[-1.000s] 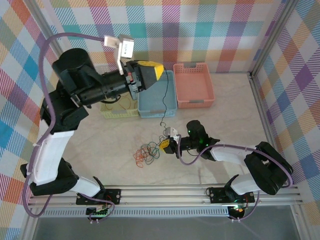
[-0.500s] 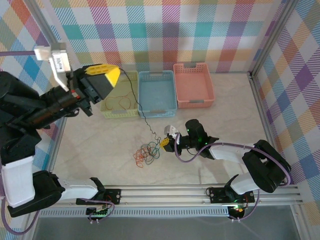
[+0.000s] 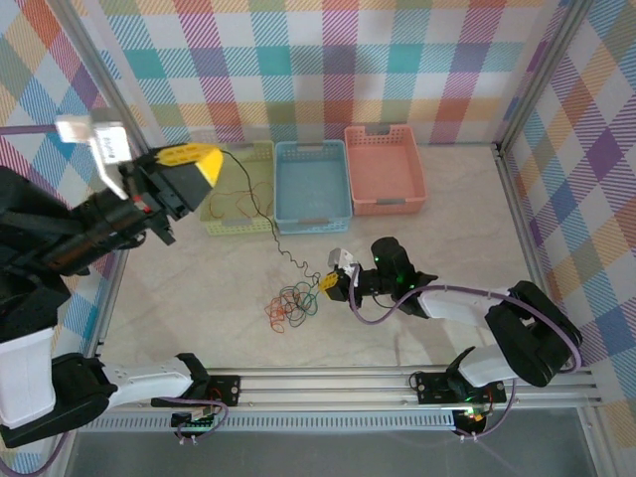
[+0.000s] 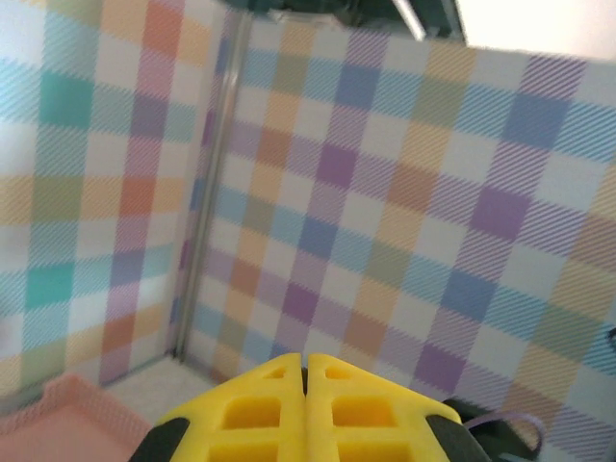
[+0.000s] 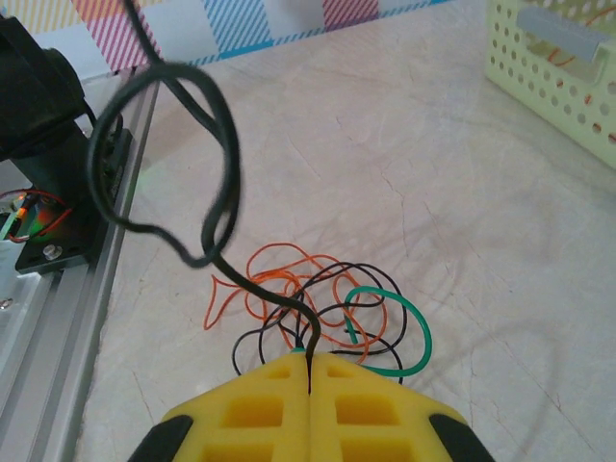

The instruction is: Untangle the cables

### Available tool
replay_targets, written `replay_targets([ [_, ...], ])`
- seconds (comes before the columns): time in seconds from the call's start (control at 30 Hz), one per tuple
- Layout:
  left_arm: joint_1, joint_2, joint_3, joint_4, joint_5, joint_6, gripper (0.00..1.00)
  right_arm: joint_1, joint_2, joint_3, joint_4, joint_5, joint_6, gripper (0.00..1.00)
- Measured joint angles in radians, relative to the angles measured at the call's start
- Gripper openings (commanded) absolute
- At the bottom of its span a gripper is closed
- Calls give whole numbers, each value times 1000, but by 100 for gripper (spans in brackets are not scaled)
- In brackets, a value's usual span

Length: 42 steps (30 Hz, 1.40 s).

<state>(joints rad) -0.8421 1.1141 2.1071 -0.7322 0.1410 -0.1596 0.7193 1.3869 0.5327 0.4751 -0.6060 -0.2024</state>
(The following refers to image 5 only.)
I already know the thin black cable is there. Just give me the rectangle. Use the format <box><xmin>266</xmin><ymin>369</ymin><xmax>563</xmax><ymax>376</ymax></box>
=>
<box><xmin>231</xmin><ymin>261</ymin><xmax>411</xmax><ymax>382</ymax></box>

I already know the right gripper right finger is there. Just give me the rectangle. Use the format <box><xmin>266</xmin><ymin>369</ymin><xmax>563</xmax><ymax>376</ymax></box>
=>
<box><xmin>308</xmin><ymin>353</ymin><xmax>497</xmax><ymax>462</ymax></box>

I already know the green perforated plastic basket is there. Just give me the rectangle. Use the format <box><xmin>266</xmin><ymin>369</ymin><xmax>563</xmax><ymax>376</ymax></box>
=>
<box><xmin>482</xmin><ymin>0</ymin><xmax>616</xmax><ymax>170</ymax></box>

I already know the green cable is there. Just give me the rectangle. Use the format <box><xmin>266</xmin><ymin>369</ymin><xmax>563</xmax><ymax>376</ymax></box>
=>
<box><xmin>343</xmin><ymin>285</ymin><xmax>434</xmax><ymax>382</ymax></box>

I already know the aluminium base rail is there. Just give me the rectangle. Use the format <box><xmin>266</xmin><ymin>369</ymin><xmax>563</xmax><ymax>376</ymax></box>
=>
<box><xmin>0</xmin><ymin>71</ymin><xmax>161</xmax><ymax>462</ymax></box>

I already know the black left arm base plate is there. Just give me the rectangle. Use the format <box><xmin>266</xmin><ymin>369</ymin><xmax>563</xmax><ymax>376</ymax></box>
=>
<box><xmin>13</xmin><ymin>127</ymin><xmax>136</xmax><ymax>276</ymax></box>

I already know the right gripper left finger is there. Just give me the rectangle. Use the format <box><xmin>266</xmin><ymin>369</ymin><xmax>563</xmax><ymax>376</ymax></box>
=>
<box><xmin>127</xmin><ymin>353</ymin><xmax>311</xmax><ymax>462</ymax></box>

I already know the thick dark cable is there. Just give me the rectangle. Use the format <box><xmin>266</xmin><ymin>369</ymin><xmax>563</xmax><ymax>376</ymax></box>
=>
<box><xmin>86</xmin><ymin>0</ymin><xmax>322</xmax><ymax>389</ymax></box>

